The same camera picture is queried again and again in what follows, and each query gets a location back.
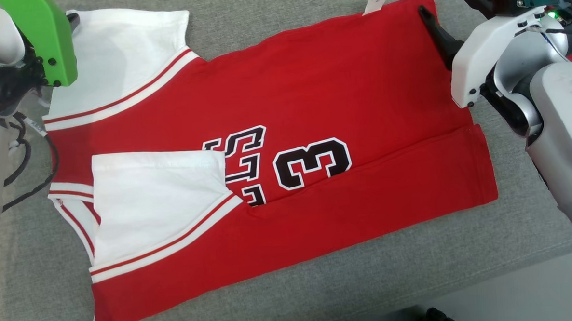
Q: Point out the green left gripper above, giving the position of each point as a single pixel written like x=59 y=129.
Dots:
x=51 y=40

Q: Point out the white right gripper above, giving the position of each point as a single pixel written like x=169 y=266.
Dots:
x=484 y=50

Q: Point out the red white basketball jersey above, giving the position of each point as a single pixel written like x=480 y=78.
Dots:
x=311 y=82

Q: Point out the black knobbed robot base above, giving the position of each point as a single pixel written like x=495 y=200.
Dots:
x=435 y=318

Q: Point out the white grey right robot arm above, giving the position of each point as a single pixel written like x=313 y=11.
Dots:
x=565 y=134

